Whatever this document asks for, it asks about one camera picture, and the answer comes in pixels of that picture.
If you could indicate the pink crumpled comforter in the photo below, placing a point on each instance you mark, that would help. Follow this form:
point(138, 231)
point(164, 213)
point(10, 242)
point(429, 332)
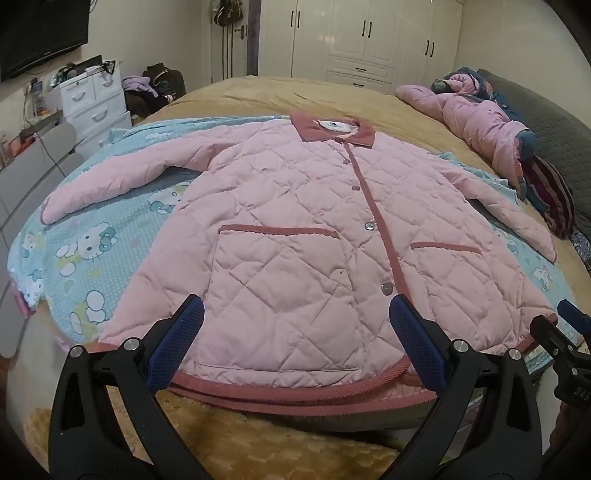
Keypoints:
point(480, 124)

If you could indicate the black bag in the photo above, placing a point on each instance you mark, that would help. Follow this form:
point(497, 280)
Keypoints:
point(164, 81)

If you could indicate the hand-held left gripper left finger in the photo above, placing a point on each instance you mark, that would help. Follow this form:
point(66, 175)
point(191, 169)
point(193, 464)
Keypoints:
point(178, 337)

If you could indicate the bed with tan bedspread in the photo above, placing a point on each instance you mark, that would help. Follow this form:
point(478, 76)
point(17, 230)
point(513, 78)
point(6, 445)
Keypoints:
point(286, 97)

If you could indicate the striped dark garment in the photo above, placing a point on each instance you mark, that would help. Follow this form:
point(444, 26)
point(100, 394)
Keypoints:
point(551, 194)

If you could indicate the blue cartoon cat blanket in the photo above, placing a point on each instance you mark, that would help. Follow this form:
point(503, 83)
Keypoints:
point(87, 258)

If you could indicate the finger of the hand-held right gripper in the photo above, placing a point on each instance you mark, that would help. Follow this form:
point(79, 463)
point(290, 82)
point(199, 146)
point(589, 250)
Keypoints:
point(551, 333)
point(573, 315)

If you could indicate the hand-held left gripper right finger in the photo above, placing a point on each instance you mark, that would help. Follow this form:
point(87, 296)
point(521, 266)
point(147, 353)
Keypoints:
point(415, 337)

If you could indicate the white wardrobe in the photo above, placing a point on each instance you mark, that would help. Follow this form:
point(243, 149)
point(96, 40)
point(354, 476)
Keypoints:
point(364, 41)

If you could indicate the hanging dark bags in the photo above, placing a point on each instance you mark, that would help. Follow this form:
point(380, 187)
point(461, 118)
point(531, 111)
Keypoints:
point(228, 11)

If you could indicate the black wall television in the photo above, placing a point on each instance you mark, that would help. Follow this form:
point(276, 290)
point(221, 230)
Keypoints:
point(37, 37)

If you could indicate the room door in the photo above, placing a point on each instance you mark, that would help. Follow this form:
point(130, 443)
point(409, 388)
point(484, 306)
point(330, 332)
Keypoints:
point(233, 50)

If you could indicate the white drawer cabinet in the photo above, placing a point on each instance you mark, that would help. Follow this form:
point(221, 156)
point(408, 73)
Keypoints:
point(90, 106)

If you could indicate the purple cloth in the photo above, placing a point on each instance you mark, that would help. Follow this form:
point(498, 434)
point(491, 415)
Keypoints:
point(138, 84)

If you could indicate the black flat panel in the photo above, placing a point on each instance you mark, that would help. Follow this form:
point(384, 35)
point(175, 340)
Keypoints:
point(90, 64)

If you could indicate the grey quilted headboard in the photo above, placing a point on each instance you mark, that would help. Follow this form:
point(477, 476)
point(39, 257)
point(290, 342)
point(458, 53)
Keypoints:
point(540, 115)

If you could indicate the grey chair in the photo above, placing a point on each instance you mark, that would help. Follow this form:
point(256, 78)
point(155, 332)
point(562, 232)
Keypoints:
point(32, 184)

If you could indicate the pink quilted jacket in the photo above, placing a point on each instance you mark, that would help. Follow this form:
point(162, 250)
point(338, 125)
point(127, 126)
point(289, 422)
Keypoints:
point(295, 249)

